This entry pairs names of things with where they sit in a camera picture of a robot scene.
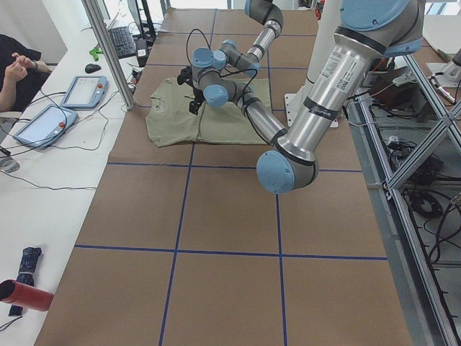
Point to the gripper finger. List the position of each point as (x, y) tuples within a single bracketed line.
[(194, 107)]

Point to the olive green long-sleeve shirt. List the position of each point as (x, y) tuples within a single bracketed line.
[(170, 121)]

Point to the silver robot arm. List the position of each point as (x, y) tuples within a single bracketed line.
[(209, 70), (368, 30)]

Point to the seated person's hand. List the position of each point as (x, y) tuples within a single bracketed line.
[(18, 69)]

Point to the black computer keyboard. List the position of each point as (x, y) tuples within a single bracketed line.
[(123, 41)]

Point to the green plastic tool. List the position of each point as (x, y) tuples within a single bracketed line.
[(95, 52)]

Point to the black computer mouse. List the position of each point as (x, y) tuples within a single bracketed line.
[(91, 68)]

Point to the far teach pendant tablet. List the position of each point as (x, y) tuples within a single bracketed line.
[(85, 92)]

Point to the teach pendant tablet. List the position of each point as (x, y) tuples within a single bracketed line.
[(46, 127), (85, 92)]

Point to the brown paper table cover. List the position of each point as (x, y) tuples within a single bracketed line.
[(182, 246)]

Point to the near teach pendant tablet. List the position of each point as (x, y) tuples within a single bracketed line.
[(46, 127)]

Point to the folded dark blue umbrella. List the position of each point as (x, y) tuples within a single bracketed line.
[(27, 267)]

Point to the red cylindrical bottle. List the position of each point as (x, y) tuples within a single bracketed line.
[(25, 296)]

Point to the aluminium frame post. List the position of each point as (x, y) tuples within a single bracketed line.
[(96, 19)]

